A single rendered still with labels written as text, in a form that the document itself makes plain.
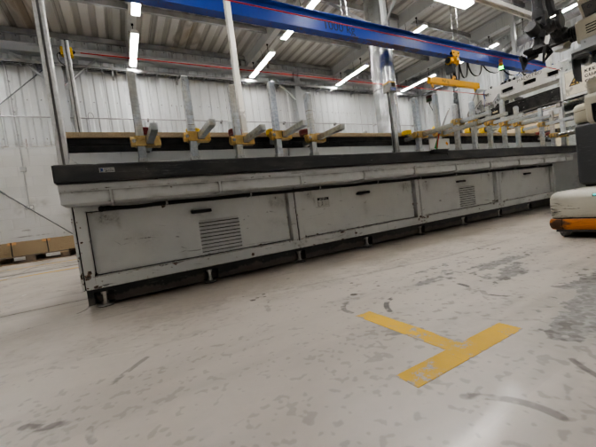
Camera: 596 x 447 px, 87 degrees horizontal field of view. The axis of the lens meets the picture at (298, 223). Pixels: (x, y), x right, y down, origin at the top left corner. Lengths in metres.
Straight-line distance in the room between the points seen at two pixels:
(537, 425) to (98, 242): 1.85
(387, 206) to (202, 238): 1.54
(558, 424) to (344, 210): 1.98
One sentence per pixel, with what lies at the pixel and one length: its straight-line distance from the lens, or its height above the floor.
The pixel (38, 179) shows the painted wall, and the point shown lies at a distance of 9.08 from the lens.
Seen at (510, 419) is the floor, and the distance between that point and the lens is 0.70.
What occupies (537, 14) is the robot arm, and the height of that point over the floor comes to 1.27.
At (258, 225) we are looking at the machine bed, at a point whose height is 0.30.
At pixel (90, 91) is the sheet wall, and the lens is 9.50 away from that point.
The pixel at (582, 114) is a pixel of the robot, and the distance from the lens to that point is 2.77.
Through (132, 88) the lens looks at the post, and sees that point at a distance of 1.83.
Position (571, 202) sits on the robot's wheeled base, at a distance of 2.43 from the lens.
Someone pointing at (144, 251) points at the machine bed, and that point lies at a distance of 1.96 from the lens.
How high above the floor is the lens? 0.39
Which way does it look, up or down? 3 degrees down
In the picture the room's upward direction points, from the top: 7 degrees counter-clockwise
